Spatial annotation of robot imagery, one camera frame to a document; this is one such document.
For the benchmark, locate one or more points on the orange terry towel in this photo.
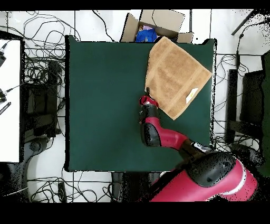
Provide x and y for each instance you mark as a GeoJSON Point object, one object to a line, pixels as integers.
{"type": "Point", "coordinates": [177, 78]}

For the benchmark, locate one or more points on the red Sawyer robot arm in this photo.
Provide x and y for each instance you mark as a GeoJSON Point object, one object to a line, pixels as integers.
{"type": "Point", "coordinates": [170, 137]}

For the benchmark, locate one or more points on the dark green table cloth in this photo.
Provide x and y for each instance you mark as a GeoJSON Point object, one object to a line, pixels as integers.
{"type": "Point", "coordinates": [101, 95]}

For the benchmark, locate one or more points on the bright blue garment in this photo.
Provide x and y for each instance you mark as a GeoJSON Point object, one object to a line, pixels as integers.
{"type": "Point", "coordinates": [145, 36]}

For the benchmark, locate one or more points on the pink garment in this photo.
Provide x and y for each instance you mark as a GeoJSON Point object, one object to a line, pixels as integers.
{"type": "Point", "coordinates": [146, 27]}

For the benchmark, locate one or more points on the brown cardboard box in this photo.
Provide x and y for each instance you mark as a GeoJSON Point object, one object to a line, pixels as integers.
{"type": "Point", "coordinates": [130, 29]}

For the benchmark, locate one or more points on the black monitor stand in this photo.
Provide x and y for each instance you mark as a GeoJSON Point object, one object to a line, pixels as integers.
{"type": "Point", "coordinates": [252, 99]}

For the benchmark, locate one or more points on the black equipment stand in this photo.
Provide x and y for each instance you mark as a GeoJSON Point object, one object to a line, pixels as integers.
{"type": "Point", "coordinates": [40, 101]}

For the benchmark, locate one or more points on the black wheeled base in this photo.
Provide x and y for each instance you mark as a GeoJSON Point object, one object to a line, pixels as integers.
{"type": "Point", "coordinates": [246, 153]}

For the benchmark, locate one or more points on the black slanted bar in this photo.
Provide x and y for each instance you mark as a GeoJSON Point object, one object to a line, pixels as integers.
{"type": "Point", "coordinates": [242, 23]}

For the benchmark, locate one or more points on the grey round base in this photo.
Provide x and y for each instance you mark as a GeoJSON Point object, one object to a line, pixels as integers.
{"type": "Point", "coordinates": [34, 146]}

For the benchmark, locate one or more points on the black power strip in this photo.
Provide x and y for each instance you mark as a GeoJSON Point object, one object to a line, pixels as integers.
{"type": "Point", "coordinates": [62, 192]}

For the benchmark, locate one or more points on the white side table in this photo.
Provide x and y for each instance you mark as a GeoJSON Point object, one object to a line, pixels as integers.
{"type": "Point", "coordinates": [10, 126]}

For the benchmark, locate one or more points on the black slotted strip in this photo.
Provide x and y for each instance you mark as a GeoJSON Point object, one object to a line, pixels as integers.
{"type": "Point", "coordinates": [5, 108]}

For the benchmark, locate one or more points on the small black device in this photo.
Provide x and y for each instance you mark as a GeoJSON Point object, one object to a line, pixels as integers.
{"type": "Point", "coordinates": [2, 97]}

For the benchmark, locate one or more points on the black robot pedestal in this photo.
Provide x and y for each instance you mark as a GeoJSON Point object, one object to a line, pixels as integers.
{"type": "Point", "coordinates": [132, 188]}

